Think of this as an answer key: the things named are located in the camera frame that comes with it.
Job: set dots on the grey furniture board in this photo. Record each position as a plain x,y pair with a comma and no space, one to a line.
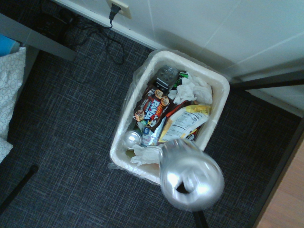
35,38

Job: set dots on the silver discarded drink can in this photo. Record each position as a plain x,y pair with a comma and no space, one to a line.
131,140

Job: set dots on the brown Hello Panda snack bag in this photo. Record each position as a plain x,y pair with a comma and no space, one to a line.
153,110

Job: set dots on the crumpled white tissue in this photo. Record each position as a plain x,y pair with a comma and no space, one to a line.
145,154
193,89

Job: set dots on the yellow white snack bag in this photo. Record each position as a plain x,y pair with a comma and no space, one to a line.
183,121

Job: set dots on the white floral drink can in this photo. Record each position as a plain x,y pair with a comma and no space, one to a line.
190,173

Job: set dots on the blue fabric item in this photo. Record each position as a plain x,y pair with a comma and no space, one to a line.
7,45

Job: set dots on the black box on floor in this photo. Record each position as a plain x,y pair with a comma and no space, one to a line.
51,22

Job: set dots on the black table leg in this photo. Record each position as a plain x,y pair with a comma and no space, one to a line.
273,83

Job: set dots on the green black wrapper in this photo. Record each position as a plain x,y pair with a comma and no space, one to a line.
181,78

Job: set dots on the black tripod leg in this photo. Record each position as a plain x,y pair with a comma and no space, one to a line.
16,187

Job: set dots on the clear plastic bottle dark cap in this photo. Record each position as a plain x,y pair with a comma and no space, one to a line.
166,77

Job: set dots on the white patterned pillow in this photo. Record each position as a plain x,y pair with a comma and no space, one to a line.
9,85

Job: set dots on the cream wall power outlet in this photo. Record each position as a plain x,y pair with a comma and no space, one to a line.
122,7

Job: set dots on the white rectangular trash bin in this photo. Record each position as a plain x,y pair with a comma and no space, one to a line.
223,95

